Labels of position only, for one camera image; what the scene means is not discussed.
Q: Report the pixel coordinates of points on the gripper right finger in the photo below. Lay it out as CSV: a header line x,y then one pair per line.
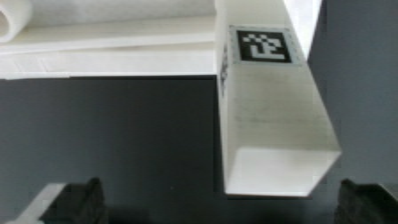
x,y
366,203

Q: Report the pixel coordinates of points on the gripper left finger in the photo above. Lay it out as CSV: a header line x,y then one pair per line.
x,y
68,204

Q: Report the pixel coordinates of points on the white desk top tray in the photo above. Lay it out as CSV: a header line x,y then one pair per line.
x,y
54,25

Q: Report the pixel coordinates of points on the white front guide rail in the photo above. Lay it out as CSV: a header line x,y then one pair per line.
x,y
164,60

